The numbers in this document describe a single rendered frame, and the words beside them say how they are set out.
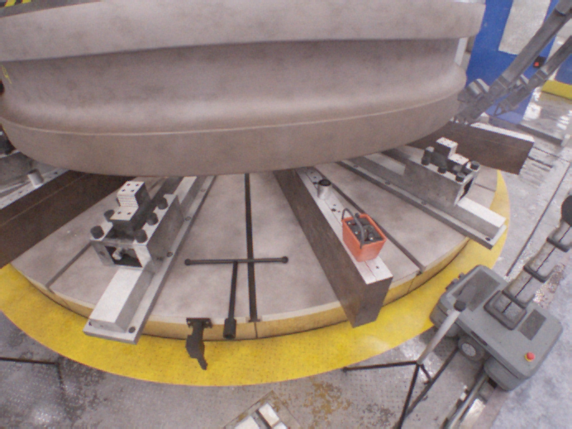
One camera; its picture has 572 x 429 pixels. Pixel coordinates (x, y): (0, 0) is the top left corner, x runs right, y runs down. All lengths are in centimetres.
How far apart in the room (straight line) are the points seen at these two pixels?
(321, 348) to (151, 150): 147
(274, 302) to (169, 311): 58
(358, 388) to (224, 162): 143
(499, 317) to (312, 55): 177
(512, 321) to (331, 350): 106
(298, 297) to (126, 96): 143
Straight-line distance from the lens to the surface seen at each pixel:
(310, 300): 170
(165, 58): 164
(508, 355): 197
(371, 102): 187
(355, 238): 133
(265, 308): 167
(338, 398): 181
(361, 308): 149
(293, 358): 187
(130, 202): 175
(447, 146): 231
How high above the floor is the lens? 171
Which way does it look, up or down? 39 degrees down
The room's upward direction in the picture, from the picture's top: straight up
